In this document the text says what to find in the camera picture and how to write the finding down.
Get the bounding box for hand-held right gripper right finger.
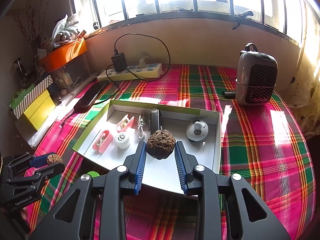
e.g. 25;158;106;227
174;141;292;240

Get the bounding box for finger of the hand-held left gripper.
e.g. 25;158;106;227
2;152;57;180
7;162;66;188

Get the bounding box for black window handle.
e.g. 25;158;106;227
232;10;254;30

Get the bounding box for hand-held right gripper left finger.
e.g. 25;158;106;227
29;141;147;240

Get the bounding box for grey portable heater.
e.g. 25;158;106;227
235;43;278;105

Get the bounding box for white cable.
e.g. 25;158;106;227
136;114;148;140

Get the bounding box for black rectangular device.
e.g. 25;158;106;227
149;108;163;134

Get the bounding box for pink clip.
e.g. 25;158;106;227
92;129;113;153
116;114;135;133

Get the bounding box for white green cardboard box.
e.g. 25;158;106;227
72;99;222;199

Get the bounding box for cream patterned curtain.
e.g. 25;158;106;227
285;0;320;140

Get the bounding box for brown wrinkled walnut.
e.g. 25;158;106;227
146;129;176;160
47;154;63;166

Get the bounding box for black flat phone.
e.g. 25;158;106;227
74;81;108;113

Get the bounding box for orange box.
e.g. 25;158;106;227
39;37;88;72

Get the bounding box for striped box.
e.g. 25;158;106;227
10;75;54;119

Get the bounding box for white crumpled gloves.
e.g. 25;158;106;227
51;14;84;48

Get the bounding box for white round jar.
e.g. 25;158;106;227
114;132;131;150

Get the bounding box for grey panda-shaped gadget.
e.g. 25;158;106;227
186;119;209;142

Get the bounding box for cream power strip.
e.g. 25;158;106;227
97;63;162;82

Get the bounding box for black charger adapter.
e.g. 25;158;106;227
111;52;127;73

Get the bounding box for pink green plaid cloth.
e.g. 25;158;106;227
24;64;315;240

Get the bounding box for black charger cable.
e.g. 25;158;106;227
59;33;171;129

